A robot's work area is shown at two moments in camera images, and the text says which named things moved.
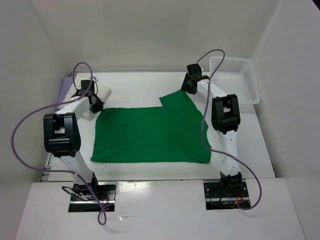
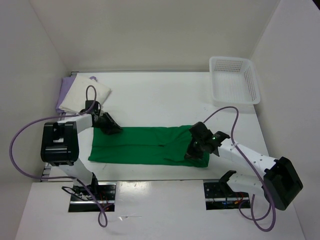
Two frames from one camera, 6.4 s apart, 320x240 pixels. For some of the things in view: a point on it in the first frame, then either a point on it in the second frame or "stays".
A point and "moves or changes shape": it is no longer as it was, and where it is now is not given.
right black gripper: [184, 86] -> [191, 154]
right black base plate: [224, 195] stays
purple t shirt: [66, 84] stays
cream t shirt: [80, 86] stays
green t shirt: [174, 132] moves or changes shape
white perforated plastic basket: [236, 76] stays
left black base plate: [83, 198] stays
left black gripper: [99, 107] -> [110, 128]
